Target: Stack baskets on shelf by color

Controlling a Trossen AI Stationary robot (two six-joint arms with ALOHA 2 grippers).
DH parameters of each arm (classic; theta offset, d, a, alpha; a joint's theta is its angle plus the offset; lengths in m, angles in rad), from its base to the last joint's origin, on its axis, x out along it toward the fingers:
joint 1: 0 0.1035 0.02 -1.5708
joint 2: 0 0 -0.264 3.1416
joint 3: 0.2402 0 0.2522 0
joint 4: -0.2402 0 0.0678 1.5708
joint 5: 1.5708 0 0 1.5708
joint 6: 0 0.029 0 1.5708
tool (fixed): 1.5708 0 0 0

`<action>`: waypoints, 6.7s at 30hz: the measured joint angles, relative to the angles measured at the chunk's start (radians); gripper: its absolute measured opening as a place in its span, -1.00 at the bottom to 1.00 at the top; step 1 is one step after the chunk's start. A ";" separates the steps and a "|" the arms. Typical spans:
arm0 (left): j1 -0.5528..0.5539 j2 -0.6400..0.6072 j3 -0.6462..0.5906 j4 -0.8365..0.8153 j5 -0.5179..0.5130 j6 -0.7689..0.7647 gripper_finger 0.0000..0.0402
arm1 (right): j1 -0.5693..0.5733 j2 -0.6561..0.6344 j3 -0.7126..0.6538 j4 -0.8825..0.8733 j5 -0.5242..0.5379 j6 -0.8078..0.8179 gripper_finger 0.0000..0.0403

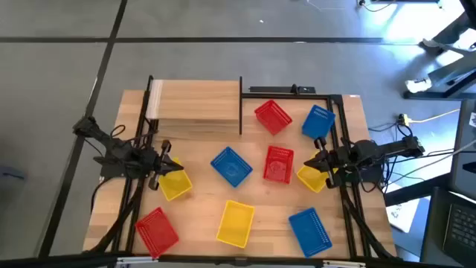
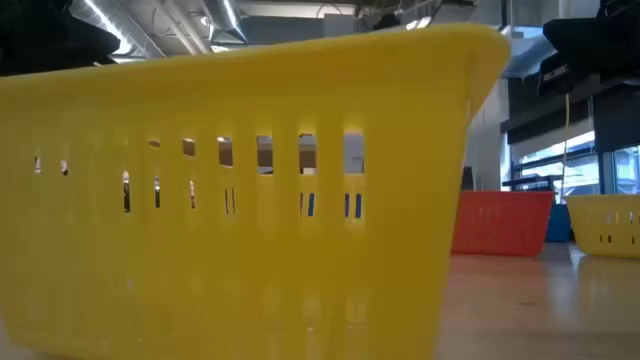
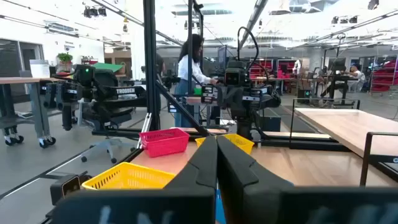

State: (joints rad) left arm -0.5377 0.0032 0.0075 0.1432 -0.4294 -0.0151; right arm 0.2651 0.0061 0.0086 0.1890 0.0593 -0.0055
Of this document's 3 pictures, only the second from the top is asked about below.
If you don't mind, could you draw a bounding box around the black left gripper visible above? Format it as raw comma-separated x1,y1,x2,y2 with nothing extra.
0,0,121,77

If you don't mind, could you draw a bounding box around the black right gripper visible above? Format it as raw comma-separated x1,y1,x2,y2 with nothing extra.
542,0,640,84

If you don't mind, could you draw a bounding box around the yellow plastic basket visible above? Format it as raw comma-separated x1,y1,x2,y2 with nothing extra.
564,193,640,260
0,22,512,360

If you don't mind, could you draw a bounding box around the red plastic basket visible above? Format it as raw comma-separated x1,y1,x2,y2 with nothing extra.
451,189,555,258

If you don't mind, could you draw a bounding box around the wooden shelf with black legs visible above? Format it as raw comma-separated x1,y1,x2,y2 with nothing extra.
182,139,317,170

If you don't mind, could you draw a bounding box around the black window blind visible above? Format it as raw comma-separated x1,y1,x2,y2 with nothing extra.
592,84,640,154

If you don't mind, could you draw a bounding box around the black background rack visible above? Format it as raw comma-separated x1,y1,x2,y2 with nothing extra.
501,174,564,192

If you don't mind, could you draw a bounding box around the black overhead fixture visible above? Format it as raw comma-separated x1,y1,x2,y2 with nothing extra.
357,0,441,32

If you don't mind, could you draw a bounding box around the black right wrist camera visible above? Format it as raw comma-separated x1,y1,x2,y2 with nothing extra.
537,53,577,97

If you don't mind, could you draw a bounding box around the silver ceiling ventilation duct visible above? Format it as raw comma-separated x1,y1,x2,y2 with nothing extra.
69,0,166,60
202,0,250,45

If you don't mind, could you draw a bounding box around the pale large ceiling duct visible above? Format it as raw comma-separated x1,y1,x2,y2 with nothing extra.
502,27,556,81

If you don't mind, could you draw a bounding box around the yellow hanging cable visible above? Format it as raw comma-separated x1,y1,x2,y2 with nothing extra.
563,93,571,201

